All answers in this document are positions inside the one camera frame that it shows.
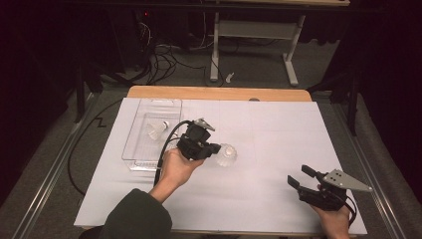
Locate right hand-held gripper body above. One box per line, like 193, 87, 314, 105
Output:
297, 168, 373, 212

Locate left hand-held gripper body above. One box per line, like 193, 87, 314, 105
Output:
176, 118, 216, 161

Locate clear plastic tray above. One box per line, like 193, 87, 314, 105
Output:
120, 98, 183, 173

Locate person's right hand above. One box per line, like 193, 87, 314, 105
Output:
311, 203, 351, 239

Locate person's left hand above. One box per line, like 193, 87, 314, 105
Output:
158, 147, 206, 193

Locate white paper sheet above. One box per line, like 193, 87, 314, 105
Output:
73, 97, 368, 236

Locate black metal stand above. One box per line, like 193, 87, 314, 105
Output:
74, 63, 104, 123
307, 71, 361, 137

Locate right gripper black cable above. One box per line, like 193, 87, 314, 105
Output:
341, 194, 358, 230

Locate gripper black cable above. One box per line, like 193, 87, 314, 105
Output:
341, 194, 358, 230
152, 119, 193, 186

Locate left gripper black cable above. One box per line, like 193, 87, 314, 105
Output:
152, 119, 193, 186

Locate metal floor rail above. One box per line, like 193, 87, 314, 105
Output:
331, 99, 399, 239
11, 91, 101, 239

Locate tangle of floor cables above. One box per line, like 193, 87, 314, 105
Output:
133, 19, 213, 86

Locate long black floor cable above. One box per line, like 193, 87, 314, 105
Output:
67, 98, 124, 196

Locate white metal desk frame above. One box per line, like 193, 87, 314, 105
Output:
209, 11, 308, 88

